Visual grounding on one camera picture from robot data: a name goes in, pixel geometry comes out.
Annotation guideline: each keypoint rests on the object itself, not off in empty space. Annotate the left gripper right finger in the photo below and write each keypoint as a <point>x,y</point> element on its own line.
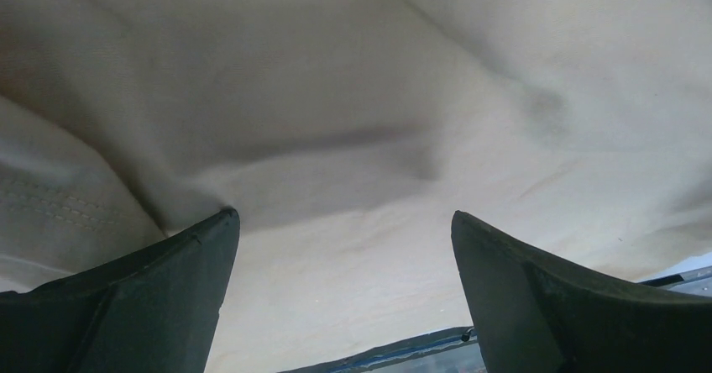
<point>534,311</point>

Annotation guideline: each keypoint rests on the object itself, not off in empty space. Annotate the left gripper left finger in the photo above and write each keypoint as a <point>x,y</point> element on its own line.
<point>154,310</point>

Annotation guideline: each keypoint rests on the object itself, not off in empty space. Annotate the beige t shirt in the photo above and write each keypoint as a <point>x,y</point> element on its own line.
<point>346,133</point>

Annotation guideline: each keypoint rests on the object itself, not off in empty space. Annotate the aluminium frame rail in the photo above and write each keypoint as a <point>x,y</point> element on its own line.
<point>457,349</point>

